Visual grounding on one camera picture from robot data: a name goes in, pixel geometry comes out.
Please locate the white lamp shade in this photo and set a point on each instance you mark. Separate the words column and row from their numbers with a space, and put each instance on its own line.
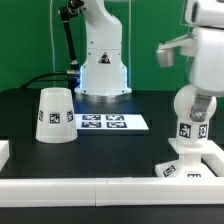
column 56, row 118

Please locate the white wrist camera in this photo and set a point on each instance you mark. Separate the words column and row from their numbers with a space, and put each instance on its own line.
column 195, row 14

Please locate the white front rail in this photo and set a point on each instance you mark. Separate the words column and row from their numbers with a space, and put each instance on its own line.
column 96, row 192

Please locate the white marker sheet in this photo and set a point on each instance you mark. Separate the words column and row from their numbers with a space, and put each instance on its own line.
column 110, row 122

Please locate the white lamp base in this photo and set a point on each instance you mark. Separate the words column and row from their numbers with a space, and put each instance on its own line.
column 190, row 163

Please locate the white rail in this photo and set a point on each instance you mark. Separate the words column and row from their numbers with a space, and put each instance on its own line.
column 215, row 162
column 96, row 192
column 4, row 152

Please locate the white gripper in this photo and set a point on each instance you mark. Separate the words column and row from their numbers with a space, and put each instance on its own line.
column 207, row 71

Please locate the white left rail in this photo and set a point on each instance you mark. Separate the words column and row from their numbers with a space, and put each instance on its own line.
column 4, row 152

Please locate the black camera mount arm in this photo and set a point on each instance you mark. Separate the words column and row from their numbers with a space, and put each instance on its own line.
column 67, row 12

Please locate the white lamp bulb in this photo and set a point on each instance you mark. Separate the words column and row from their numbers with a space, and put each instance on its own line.
column 194, row 112

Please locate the white right rail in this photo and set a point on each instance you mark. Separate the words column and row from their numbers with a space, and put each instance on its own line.
column 215, row 162

